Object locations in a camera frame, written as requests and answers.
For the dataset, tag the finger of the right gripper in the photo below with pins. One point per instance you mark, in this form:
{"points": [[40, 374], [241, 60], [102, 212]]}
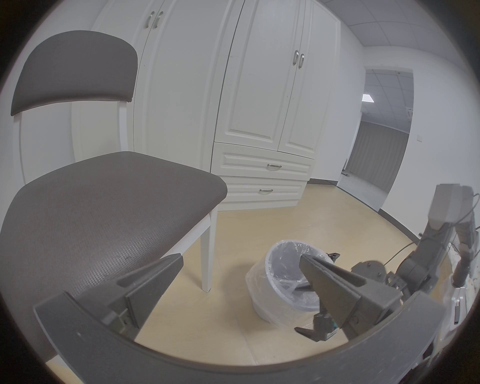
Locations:
{"points": [[318, 332]]}

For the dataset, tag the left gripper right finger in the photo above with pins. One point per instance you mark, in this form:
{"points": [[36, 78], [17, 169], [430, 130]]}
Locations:
{"points": [[345, 296]]}

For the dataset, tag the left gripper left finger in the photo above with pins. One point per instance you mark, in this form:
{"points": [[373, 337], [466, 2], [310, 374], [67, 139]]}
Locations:
{"points": [[142, 292]]}

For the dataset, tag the clear plastic bag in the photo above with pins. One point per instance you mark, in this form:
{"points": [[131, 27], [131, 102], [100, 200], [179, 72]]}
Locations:
{"points": [[250, 281]]}

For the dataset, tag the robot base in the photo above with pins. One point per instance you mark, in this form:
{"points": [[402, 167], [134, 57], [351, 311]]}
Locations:
{"points": [[450, 303]]}

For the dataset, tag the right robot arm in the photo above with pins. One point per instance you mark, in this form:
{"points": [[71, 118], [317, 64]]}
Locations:
{"points": [[446, 206]]}

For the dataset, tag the crumpled black plastic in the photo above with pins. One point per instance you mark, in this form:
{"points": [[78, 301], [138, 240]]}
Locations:
{"points": [[333, 258]]}

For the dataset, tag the white trash bin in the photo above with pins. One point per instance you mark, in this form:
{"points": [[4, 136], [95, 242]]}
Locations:
{"points": [[272, 311]]}

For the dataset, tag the white chair grey cushions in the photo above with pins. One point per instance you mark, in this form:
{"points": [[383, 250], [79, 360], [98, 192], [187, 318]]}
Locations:
{"points": [[112, 206]]}

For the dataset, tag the grey curtain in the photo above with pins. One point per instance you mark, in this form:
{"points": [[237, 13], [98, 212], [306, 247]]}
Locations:
{"points": [[375, 157]]}

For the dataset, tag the ceiling light panel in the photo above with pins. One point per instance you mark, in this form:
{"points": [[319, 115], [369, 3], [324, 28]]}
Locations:
{"points": [[368, 98]]}

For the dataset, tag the white wardrobe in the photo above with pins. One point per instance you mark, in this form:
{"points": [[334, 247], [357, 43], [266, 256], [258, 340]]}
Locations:
{"points": [[255, 75]]}

